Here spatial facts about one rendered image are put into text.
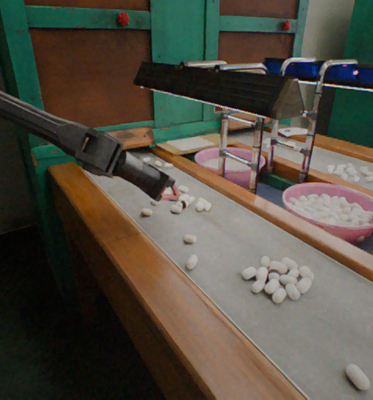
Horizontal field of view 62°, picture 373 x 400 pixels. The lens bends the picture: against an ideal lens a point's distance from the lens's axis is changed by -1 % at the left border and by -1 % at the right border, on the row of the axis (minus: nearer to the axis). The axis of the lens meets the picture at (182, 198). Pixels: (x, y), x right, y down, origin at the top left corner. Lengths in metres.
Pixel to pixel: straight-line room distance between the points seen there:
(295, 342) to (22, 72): 1.06
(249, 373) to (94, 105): 1.03
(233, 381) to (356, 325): 0.25
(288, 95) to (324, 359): 0.44
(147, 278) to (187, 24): 1.06
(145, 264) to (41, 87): 0.76
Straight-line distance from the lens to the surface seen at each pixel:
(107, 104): 1.27
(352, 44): 3.51
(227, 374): 0.49
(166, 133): 1.39
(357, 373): 0.55
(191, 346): 0.51
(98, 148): 0.65
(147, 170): 0.72
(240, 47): 1.59
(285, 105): 0.62
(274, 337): 0.57
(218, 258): 0.71
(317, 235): 0.80
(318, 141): 1.56
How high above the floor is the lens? 1.17
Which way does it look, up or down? 27 degrees down
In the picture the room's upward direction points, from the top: straight up
